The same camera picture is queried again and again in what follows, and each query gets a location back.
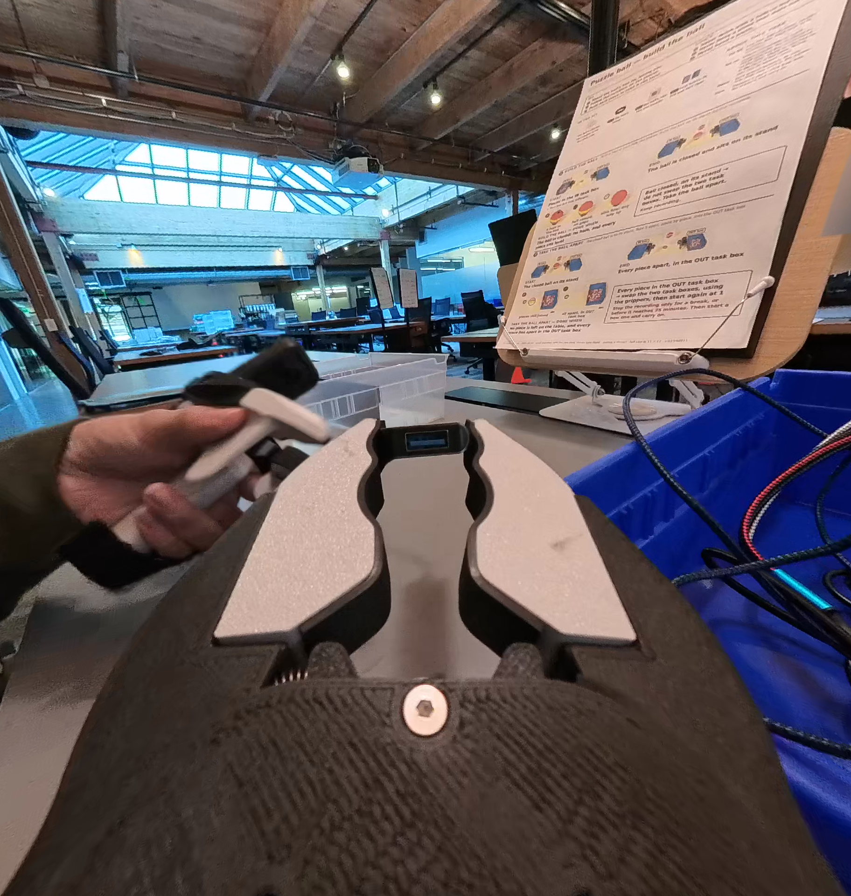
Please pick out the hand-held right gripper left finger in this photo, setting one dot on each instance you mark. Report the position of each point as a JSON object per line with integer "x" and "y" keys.
{"x": 306, "y": 546}

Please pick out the orange traffic cone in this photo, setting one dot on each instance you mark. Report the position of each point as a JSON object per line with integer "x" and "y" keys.
{"x": 520, "y": 376}

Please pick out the black office chair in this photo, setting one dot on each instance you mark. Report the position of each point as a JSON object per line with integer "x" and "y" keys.
{"x": 40, "y": 343}

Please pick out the printed instruction sheet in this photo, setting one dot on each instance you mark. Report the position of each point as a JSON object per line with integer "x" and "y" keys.
{"x": 677, "y": 210}

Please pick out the blue plastic bin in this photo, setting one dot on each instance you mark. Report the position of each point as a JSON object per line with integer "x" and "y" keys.
{"x": 677, "y": 504}

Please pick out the black monitor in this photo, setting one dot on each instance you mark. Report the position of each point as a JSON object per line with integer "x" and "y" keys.
{"x": 513, "y": 238}

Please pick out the instruction sheet on stand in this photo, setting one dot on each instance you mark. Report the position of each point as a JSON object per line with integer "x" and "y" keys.
{"x": 803, "y": 294}

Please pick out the black USB adapter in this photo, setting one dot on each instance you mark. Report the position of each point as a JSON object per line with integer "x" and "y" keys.
{"x": 422, "y": 441}

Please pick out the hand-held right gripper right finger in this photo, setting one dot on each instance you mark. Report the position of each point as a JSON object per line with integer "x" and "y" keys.
{"x": 544, "y": 553}

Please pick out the clear plastic bin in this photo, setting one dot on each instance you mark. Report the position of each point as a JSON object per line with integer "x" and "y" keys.
{"x": 411, "y": 385}

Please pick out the grey desk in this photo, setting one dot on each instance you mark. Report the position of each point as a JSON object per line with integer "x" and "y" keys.
{"x": 425, "y": 532}

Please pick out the ceiling projector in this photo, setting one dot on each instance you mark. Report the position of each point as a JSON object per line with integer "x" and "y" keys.
{"x": 355, "y": 173}

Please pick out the person's left hand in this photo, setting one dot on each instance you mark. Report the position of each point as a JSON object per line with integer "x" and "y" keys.
{"x": 124, "y": 455}

